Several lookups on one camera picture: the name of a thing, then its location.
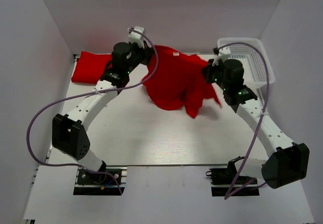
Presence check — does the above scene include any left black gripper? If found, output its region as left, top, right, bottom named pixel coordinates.
left=124, top=40, right=154, bottom=74

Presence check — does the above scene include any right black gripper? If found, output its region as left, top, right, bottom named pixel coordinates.
left=202, top=57, right=230, bottom=91

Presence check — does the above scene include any red t-shirt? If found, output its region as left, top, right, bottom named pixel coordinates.
left=143, top=45, right=222, bottom=119
left=71, top=51, right=112, bottom=85

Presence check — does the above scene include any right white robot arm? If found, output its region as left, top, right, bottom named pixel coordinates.
left=202, top=59, right=309, bottom=189

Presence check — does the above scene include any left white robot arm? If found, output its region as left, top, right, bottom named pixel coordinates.
left=52, top=40, right=154, bottom=183

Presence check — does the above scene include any white plastic basket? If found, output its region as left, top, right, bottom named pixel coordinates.
left=218, top=37, right=275, bottom=89

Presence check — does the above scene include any folded red t-shirt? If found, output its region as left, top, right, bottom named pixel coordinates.
left=71, top=51, right=112, bottom=85

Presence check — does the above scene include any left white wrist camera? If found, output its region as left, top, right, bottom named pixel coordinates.
left=128, top=26, right=144, bottom=47

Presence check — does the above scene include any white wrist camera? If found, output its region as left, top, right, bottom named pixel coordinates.
left=128, top=26, right=144, bottom=47
left=212, top=46, right=231, bottom=67

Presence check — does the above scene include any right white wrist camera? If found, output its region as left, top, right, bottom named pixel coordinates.
left=212, top=46, right=231, bottom=67

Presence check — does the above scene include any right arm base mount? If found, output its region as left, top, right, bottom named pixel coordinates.
left=204, top=159, right=260, bottom=197

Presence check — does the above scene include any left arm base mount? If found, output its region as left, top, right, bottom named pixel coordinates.
left=73, top=167, right=127, bottom=196

